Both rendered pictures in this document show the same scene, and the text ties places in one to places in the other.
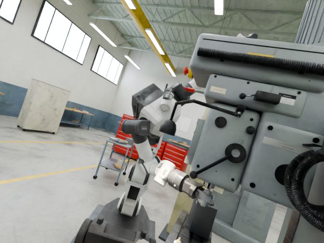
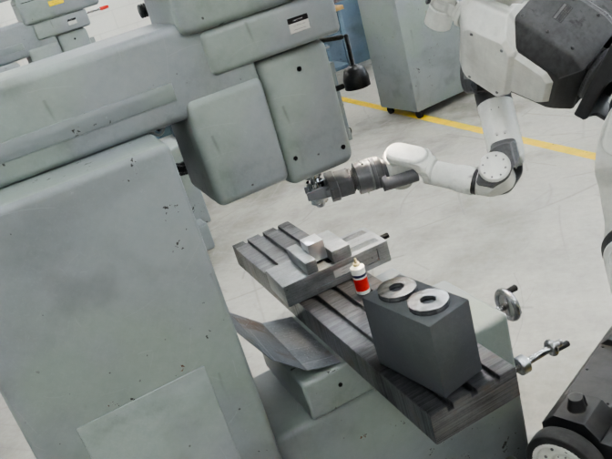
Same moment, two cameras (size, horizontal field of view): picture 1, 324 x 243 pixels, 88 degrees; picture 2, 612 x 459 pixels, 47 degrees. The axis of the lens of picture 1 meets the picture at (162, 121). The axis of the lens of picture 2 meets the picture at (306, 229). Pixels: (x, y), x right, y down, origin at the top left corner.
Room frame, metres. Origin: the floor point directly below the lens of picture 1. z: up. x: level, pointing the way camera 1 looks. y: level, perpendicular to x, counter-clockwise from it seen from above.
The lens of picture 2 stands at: (2.04, -1.43, 1.90)
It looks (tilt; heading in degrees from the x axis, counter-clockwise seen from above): 24 degrees down; 141
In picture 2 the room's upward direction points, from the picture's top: 16 degrees counter-clockwise
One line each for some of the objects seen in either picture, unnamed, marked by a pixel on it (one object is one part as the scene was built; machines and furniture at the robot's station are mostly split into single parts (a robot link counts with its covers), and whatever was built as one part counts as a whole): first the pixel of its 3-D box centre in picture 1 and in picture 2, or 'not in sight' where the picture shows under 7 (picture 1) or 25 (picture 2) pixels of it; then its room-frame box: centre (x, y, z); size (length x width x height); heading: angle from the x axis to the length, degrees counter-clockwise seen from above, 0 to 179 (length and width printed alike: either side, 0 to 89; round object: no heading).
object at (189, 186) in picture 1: (187, 185); (350, 181); (0.79, -0.21, 1.24); 0.13 x 0.12 x 0.10; 142
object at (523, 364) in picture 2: not in sight; (541, 353); (1.04, 0.17, 0.48); 0.22 x 0.06 x 0.06; 70
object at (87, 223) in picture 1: (83, 233); not in sight; (1.30, 0.30, 0.50); 0.20 x 0.05 x 0.20; 1
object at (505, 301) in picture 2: not in sight; (498, 309); (0.90, 0.19, 0.60); 0.16 x 0.12 x 0.12; 70
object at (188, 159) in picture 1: (195, 141); (333, 103); (0.77, -0.18, 1.45); 0.04 x 0.04 x 0.21; 70
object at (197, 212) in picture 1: (202, 211); (420, 330); (1.13, -0.44, 1.00); 0.22 x 0.12 x 0.20; 170
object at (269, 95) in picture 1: (258, 97); not in sight; (0.58, -0.29, 1.66); 0.12 x 0.04 x 0.04; 70
